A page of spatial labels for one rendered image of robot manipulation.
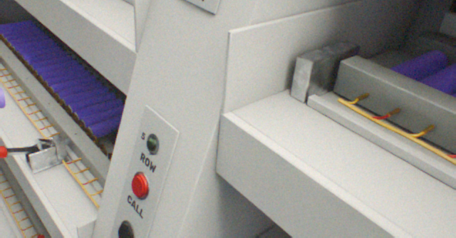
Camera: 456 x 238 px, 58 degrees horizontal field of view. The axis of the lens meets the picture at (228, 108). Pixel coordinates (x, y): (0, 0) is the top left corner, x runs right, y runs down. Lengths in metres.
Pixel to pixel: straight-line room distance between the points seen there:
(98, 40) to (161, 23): 0.09
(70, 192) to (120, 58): 0.19
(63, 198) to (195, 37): 0.27
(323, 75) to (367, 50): 0.08
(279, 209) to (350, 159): 0.05
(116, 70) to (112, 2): 0.09
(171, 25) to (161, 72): 0.03
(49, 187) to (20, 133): 0.11
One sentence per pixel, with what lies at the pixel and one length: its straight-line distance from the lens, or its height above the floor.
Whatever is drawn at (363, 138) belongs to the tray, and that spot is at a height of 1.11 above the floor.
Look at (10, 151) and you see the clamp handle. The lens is 0.50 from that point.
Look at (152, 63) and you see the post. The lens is 0.29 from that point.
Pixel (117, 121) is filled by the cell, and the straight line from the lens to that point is 0.54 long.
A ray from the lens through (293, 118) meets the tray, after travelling 0.24.
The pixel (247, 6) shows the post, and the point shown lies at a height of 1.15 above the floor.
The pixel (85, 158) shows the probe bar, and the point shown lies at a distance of 0.49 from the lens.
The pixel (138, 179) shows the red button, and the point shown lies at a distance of 0.30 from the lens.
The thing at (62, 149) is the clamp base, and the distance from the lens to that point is 0.51.
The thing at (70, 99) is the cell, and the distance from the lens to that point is 0.60.
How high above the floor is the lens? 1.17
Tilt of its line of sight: 19 degrees down
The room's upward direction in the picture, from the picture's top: 19 degrees clockwise
